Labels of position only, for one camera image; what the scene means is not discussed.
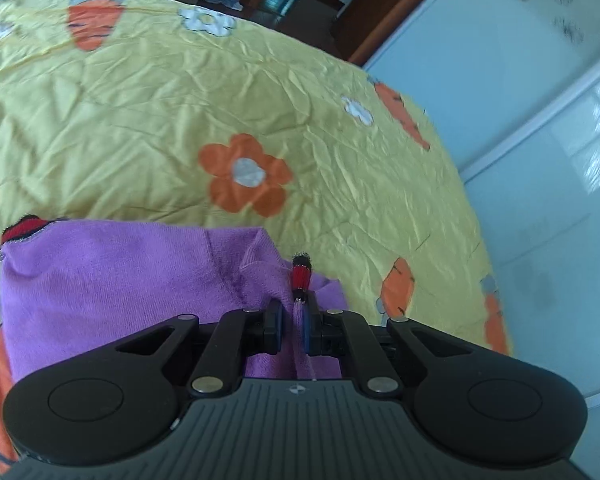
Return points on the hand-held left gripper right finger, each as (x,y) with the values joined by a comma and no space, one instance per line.
(308,332)

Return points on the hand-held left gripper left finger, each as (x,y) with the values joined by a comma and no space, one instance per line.
(278,327)

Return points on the purple sweater with red cuffs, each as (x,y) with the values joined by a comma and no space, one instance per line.
(105,285)

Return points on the yellow printed bed sheet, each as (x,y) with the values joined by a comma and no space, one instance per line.
(130,110)

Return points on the white glass sliding wardrobe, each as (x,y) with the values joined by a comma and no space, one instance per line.
(530,160)

